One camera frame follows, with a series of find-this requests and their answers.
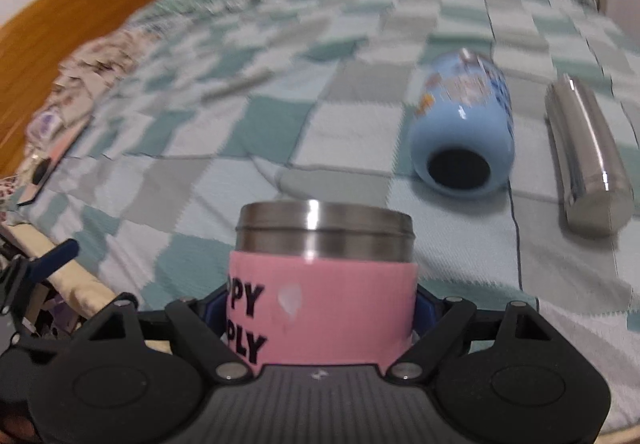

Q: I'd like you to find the floral patterned pillow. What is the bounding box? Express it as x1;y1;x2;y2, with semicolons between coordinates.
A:
1;27;160;220

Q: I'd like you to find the stainless steel flask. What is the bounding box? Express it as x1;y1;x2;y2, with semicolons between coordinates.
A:
546;74;634;237

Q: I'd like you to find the pink steel cup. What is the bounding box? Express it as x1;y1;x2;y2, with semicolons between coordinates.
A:
227;199;418;372

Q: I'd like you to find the green checkered bed blanket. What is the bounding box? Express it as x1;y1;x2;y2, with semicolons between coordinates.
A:
23;0;639;431

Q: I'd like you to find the light blue printed cup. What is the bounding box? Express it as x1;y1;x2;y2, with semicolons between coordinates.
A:
408;48;515;199

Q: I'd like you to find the wooden headboard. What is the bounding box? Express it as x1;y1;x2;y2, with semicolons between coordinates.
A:
1;0;153;175

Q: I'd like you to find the pink book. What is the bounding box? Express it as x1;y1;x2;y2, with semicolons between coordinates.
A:
17;116;92;206

